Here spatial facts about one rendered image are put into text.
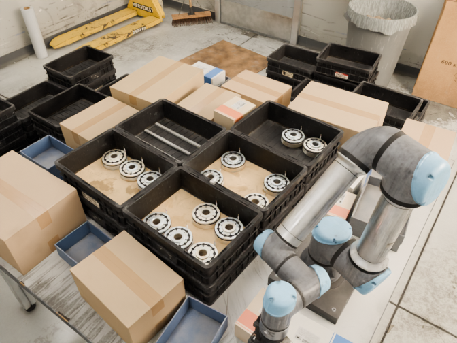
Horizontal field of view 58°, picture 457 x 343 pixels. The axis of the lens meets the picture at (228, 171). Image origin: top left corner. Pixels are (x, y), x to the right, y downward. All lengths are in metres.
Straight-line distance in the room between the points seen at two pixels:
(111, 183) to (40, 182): 0.26
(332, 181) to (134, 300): 0.69
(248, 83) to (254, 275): 1.09
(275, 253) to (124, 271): 0.53
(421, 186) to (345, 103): 1.11
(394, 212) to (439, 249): 1.67
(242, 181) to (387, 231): 0.70
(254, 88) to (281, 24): 2.58
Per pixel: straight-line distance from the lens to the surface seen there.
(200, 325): 1.45
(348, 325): 1.51
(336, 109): 2.03
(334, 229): 1.37
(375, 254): 1.26
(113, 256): 1.46
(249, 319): 1.38
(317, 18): 4.56
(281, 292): 1.02
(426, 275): 2.64
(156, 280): 1.37
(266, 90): 2.20
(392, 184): 1.07
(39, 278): 1.69
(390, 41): 3.78
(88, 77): 3.13
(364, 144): 1.08
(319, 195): 1.09
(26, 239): 1.63
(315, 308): 1.48
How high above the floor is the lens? 1.99
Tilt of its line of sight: 42 degrees down
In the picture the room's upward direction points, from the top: straight up
